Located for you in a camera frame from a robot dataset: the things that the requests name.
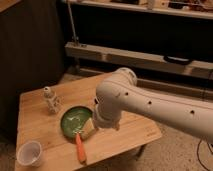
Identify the wooden table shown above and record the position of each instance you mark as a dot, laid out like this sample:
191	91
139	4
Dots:
36	123

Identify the wooden shelf rack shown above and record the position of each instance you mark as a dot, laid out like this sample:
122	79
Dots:
140	36

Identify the white plastic cup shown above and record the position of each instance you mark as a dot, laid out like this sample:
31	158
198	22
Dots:
30	154

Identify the small white robot toy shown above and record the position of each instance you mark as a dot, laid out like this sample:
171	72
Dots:
52	100

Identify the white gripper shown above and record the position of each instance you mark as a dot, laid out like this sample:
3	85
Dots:
88	129

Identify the metal stand pole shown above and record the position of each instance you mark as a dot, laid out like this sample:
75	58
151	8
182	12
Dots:
74	37

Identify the black handle on shelf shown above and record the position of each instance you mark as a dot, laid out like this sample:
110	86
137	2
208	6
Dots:
177	61

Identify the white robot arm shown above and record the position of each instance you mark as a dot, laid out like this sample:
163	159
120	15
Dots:
119	92

